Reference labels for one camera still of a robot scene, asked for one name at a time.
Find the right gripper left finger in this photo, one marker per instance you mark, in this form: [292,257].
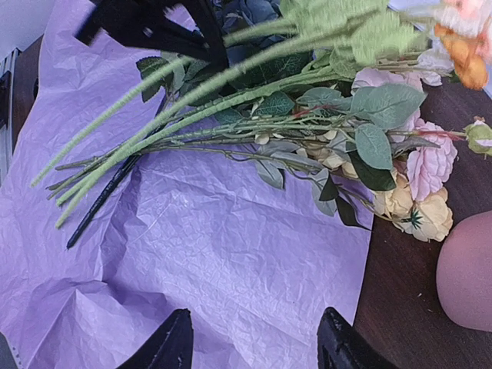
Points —
[170,346]

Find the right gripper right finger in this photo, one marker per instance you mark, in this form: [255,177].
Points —
[340,346]

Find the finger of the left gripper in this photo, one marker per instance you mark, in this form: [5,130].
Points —
[208,46]
[145,24]

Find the fuzzy green orange flower stem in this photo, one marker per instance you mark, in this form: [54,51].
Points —
[361,32]

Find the purple tissue paper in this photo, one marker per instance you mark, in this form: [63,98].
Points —
[255,266]

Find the pink cylindrical vase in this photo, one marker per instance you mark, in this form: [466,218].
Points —
[463,275]

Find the pink and yellow roses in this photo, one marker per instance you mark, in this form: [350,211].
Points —
[316,123]

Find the aluminium front rail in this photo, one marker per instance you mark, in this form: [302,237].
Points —
[6,139]

